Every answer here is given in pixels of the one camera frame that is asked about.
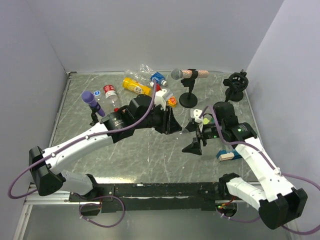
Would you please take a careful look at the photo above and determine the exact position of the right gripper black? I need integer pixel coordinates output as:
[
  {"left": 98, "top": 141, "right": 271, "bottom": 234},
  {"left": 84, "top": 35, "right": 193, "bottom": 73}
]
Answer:
[{"left": 181, "top": 121, "right": 225, "bottom": 156}]

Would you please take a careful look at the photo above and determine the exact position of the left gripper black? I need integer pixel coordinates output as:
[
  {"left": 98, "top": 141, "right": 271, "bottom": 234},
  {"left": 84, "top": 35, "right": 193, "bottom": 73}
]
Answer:
[{"left": 134, "top": 103, "right": 182, "bottom": 135}]

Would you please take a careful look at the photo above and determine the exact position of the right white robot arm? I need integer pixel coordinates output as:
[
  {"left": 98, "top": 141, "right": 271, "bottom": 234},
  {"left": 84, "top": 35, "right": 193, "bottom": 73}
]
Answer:
[{"left": 182, "top": 101, "right": 308, "bottom": 230}]

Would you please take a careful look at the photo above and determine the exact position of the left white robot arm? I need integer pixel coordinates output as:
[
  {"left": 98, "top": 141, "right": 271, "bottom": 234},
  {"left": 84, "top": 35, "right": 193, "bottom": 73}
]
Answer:
[{"left": 29, "top": 94, "right": 182, "bottom": 201}]

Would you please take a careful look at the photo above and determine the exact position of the blue label clear bottle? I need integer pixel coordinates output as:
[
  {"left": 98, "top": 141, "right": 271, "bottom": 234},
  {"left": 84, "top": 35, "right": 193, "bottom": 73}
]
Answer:
[{"left": 139, "top": 64, "right": 168, "bottom": 87}]

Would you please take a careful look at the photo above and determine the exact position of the yellow lemon drink bottle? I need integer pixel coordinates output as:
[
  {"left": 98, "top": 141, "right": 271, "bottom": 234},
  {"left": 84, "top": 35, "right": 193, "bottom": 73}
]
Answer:
[{"left": 122, "top": 77, "right": 153, "bottom": 96}]

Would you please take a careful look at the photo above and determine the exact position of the red label clear bottle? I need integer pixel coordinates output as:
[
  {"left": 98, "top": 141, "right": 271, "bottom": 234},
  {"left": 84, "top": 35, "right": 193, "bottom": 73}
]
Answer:
[{"left": 103, "top": 84, "right": 120, "bottom": 111}]

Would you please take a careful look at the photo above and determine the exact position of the lime green toy brick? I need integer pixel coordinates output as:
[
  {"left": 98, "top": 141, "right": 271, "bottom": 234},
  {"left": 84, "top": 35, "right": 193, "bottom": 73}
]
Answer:
[{"left": 202, "top": 117, "right": 211, "bottom": 125}]

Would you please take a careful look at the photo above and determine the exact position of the yellow orange toy block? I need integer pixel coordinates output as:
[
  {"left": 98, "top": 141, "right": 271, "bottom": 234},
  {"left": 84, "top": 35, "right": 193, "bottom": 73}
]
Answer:
[{"left": 167, "top": 96, "right": 177, "bottom": 108}]

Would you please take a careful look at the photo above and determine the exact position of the black microphone stand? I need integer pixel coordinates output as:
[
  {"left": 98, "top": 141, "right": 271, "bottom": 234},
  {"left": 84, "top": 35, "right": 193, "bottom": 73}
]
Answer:
[{"left": 179, "top": 78, "right": 198, "bottom": 109}]

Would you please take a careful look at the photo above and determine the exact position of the blue beige toy brick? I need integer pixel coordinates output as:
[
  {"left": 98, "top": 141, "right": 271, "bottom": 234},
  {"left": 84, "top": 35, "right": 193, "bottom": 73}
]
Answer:
[{"left": 216, "top": 149, "right": 242, "bottom": 162}]

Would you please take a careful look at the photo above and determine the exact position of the silver head microphone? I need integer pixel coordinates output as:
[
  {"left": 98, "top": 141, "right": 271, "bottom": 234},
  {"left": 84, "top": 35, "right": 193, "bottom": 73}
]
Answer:
[{"left": 170, "top": 68, "right": 209, "bottom": 80}]

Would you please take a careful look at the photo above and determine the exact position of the black clamp stand rear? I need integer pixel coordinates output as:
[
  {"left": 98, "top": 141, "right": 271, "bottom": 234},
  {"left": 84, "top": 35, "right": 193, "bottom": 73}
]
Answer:
[{"left": 224, "top": 69, "right": 250, "bottom": 102}]

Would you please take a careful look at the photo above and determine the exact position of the blue white loose cap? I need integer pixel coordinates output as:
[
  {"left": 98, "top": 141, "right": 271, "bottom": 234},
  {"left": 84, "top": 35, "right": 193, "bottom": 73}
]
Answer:
[{"left": 94, "top": 90, "right": 101, "bottom": 97}]

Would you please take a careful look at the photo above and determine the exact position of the purple microphone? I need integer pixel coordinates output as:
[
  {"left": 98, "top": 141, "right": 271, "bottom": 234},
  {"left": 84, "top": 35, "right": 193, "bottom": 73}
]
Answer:
[{"left": 81, "top": 90, "right": 105, "bottom": 117}]

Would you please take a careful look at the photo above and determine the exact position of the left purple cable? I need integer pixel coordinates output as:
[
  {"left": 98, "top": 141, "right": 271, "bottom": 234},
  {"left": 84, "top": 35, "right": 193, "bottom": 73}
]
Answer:
[{"left": 7, "top": 81, "right": 158, "bottom": 200}]

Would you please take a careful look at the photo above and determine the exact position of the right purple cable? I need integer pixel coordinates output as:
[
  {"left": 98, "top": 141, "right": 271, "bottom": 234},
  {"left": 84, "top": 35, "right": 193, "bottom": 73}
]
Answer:
[{"left": 198, "top": 104, "right": 320, "bottom": 236}]

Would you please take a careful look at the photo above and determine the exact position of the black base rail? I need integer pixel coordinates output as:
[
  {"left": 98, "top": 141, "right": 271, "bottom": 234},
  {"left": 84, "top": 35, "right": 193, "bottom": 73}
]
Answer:
[{"left": 69, "top": 182, "right": 239, "bottom": 213}]

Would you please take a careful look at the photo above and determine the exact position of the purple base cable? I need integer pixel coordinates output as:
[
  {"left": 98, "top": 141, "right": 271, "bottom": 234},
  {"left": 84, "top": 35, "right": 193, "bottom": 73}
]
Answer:
[{"left": 78, "top": 195, "right": 126, "bottom": 228}]

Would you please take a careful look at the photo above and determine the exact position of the aluminium frame rail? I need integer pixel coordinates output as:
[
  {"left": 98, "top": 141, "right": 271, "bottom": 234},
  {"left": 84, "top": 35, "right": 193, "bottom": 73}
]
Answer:
[{"left": 23, "top": 182, "right": 76, "bottom": 206}]

